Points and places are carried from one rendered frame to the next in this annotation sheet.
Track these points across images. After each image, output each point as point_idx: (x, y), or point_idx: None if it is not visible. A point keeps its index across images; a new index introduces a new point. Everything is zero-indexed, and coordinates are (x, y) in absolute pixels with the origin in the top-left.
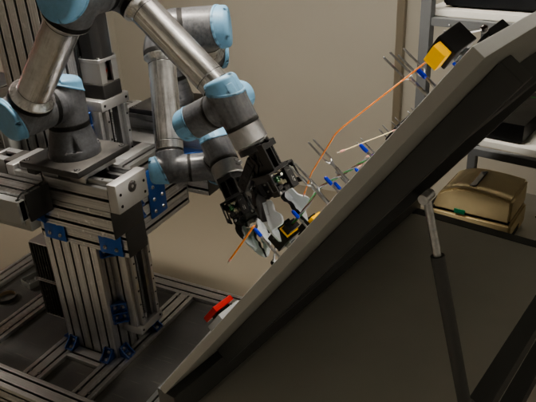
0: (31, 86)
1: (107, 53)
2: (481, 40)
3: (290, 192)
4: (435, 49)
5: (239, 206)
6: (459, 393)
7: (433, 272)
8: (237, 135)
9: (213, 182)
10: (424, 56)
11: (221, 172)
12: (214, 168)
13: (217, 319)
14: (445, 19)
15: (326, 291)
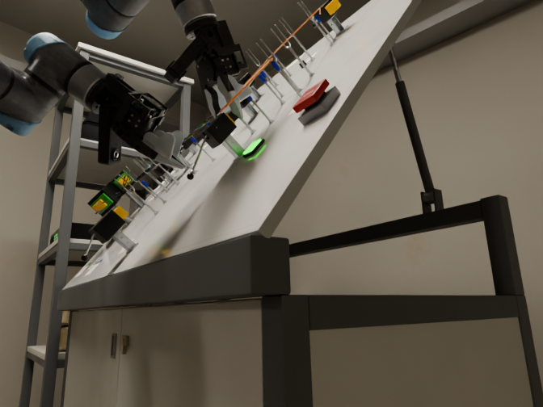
0: None
1: None
2: (243, 78)
3: (218, 92)
4: (337, 0)
5: (152, 102)
6: (431, 179)
7: (403, 90)
8: (206, 0)
9: (18, 120)
10: (74, 168)
11: (102, 73)
12: (86, 69)
13: (334, 91)
14: (93, 142)
15: (132, 307)
